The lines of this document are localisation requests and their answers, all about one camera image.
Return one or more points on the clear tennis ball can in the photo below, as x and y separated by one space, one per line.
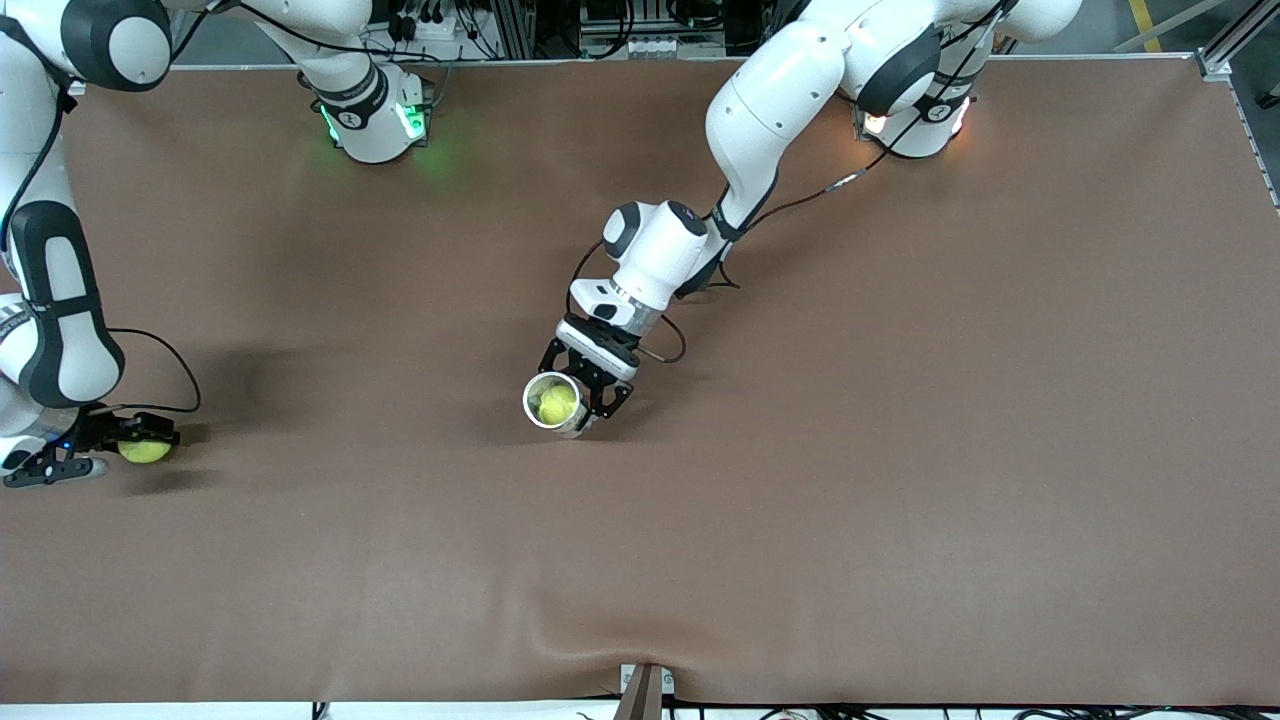
580 426

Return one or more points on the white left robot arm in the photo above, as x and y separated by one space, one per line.
770 110

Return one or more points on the aluminium bracket with profile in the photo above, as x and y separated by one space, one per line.
640 700

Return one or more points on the brown table mat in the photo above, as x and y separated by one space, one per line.
900 450

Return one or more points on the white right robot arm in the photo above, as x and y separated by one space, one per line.
70 340

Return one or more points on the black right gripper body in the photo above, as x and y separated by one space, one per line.
98 428

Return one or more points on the white power strip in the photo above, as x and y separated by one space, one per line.
440 30

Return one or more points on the aluminium frame profile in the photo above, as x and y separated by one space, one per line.
1235 48

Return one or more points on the yellow tennis ball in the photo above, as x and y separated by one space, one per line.
148 453
555 403

